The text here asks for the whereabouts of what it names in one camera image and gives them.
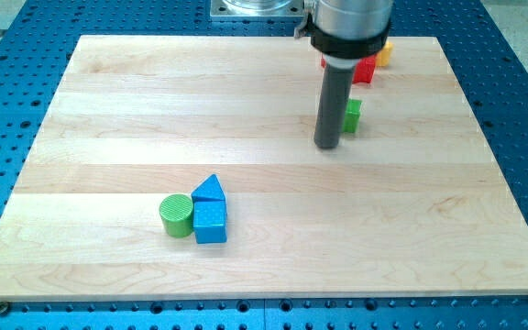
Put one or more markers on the green star block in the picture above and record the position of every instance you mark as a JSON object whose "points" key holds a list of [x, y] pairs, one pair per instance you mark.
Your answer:
{"points": [[352, 116]]}

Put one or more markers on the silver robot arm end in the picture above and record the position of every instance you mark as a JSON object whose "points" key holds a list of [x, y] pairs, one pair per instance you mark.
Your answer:
{"points": [[346, 31]]}

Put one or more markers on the red star block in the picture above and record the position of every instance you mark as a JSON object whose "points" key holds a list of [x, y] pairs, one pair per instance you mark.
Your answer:
{"points": [[358, 70]]}

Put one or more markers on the blue triangle block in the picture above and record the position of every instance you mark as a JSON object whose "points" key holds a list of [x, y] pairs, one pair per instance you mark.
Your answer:
{"points": [[209, 190]]}

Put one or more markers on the blue cube block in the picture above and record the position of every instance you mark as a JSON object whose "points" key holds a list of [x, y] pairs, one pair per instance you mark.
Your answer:
{"points": [[209, 222]]}

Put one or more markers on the green cylinder block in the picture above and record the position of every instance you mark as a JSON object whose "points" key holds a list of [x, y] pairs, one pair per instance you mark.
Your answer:
{"points": [[176, 213]]}

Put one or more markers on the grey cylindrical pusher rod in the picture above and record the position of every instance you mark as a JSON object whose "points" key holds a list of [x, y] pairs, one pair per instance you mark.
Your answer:
{"points": [[332, 106]]}

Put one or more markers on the light wooden board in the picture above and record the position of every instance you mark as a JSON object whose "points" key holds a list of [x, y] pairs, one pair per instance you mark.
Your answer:
{"points": [[413, 204]]}

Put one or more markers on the yellow block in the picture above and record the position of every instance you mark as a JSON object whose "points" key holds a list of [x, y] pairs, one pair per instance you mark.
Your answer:
{"points": [[384, 56]]}

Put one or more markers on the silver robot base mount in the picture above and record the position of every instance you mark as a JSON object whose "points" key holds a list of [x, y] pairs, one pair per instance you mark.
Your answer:
{"points": [[255, 8]]}

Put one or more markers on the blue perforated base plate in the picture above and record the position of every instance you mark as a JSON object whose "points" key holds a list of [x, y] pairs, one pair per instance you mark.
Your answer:
{"points": [[37, 43]]}

